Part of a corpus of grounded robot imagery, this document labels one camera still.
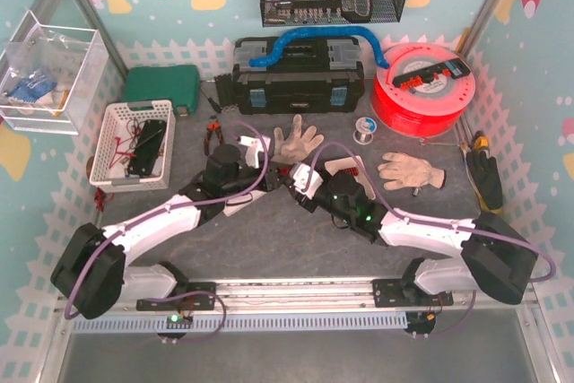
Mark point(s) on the aluminium rail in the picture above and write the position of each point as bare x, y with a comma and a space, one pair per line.
298, 295

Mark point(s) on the green plastic case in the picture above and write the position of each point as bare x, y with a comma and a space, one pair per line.
180, 84

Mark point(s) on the blue white gloves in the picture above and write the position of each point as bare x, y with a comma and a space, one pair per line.
34, 88

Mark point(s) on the white perforated basket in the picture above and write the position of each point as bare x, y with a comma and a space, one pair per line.
120, 129

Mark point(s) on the small red spring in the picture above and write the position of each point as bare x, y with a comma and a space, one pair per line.
353, 171

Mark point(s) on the black tool box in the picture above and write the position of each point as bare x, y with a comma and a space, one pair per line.
319, 75

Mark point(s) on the red filament spool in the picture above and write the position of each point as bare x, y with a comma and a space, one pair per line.
427, 110

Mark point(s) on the black power strip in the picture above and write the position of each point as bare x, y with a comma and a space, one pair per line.
454, 68

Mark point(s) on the black battery holder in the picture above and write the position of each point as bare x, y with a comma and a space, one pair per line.
147, 148

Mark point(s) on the black rubber glove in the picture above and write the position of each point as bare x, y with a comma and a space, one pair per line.
484, 175

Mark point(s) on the clear acrylic box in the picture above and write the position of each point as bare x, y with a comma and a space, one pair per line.
74, 57

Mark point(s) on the orange black pliers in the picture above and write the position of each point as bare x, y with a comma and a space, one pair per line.
213, 128

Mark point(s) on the black screwdriver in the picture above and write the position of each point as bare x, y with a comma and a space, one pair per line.
215, 105

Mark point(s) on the white peg board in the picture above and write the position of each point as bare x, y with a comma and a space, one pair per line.
234, 205

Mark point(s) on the white spring tray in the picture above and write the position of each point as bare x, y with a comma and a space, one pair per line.
349, 165

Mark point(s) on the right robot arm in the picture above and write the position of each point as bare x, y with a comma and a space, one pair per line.
483, 254

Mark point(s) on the grey slotted cable duct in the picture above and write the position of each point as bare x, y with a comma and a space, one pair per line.
242, 323

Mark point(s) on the solder wire spool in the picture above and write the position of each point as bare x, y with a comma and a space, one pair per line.
365, 128

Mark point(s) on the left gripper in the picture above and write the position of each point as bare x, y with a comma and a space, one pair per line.
273, 175

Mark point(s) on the white knit glove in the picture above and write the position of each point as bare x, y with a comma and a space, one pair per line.
298, 145
400, 170

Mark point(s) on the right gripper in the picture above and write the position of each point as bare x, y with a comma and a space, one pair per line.
296, 192

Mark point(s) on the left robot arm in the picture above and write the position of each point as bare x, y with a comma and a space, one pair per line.
97, 268

